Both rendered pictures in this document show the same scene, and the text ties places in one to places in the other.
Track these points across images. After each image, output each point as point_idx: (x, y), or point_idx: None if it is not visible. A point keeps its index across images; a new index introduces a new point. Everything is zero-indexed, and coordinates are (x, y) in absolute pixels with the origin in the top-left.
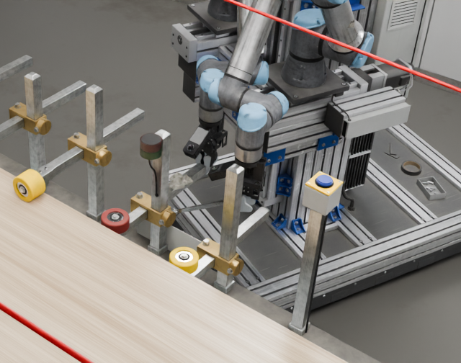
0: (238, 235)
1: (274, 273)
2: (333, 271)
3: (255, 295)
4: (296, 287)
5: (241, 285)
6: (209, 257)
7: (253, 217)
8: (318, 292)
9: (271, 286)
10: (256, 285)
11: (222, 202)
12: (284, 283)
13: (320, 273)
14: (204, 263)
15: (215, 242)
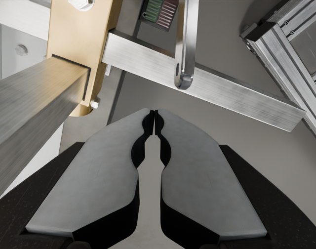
0: (170, 82)
1: (302, 46)
2: (301, 101)
3: (106, 109)
4: (279, 72)
5: (282, 16)
6: (45, 24)
7: (258, 103)
8: (282, 86)
9: (280, 49)
10: (280, 33)
11: (180, 41)
12: (284, 61)
13: (299, 91)
14: (12, 16)
15: (103, 26)
